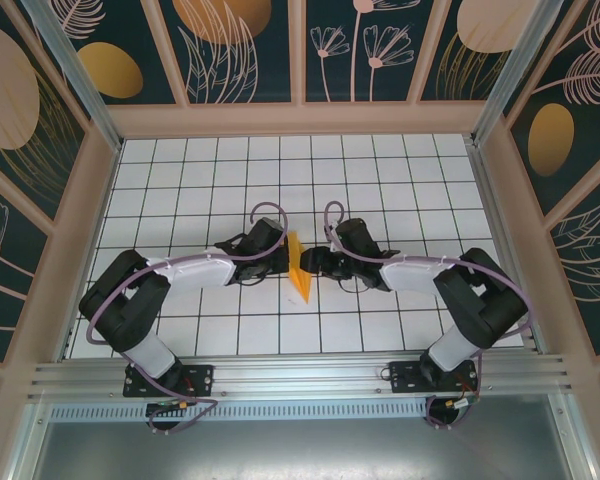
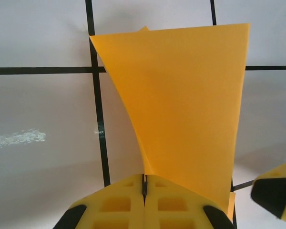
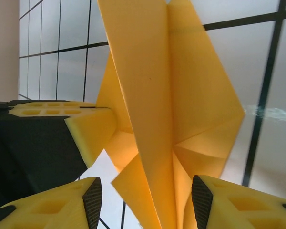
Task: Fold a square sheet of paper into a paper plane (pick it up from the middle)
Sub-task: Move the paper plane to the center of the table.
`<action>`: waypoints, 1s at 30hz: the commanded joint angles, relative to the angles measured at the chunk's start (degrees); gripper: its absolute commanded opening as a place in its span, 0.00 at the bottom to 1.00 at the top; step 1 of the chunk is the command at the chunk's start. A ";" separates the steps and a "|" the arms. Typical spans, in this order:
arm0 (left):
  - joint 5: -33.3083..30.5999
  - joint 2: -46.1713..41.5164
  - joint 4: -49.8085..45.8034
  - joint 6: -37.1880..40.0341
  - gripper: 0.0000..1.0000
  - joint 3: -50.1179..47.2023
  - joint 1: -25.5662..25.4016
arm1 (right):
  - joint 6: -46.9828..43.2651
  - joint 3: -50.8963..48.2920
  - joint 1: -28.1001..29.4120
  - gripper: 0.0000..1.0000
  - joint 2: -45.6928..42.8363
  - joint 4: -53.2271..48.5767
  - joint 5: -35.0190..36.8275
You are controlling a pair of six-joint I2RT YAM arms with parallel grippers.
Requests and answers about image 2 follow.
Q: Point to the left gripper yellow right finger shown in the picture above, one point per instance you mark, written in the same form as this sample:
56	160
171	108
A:
176	210

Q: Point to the orange square paper sheet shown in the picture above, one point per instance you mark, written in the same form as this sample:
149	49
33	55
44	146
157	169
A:
181	107

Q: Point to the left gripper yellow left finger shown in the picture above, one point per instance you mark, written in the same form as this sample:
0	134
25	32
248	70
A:
119	210

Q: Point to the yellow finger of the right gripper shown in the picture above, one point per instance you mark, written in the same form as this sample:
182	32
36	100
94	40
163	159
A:
276	193

